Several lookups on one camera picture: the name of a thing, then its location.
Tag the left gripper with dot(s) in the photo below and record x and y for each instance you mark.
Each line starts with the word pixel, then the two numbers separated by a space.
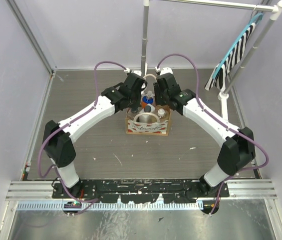
pixel 136 100

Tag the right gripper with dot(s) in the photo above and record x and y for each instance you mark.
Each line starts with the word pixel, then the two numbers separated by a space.
pixel 158 100

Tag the white bottle dark cap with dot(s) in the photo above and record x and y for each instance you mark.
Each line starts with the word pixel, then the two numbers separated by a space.
pixel 149 108

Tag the blue orange pump bottle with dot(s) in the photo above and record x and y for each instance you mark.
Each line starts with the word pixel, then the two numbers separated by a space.
pixel 147 98

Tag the clear square bottle black cap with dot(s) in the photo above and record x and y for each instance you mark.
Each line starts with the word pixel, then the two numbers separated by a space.
pixel 132 113

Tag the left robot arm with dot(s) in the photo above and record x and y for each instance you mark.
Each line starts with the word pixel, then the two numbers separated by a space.
pixel 59 138

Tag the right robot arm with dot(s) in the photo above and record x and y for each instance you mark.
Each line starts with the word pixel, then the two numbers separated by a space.
pixel 235 153

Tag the striped black white cloth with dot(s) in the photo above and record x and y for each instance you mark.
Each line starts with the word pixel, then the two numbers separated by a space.
pixel 219 82

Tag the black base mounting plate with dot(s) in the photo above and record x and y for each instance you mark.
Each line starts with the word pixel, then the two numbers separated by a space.
pixel 141 191

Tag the blue clothes hanger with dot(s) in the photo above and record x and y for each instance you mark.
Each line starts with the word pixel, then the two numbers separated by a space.
pixel 236 51

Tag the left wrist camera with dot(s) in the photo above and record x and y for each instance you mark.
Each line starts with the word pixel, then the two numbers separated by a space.
pixel 128 71

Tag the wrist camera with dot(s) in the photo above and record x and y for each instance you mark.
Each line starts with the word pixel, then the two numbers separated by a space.
pixel 128 71
pixel 162 71

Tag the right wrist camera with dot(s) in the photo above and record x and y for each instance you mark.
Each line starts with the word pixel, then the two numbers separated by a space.
pixel 162 71

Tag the aluminium rail frame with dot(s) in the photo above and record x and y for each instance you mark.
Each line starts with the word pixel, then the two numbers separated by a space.
pixel 50 195

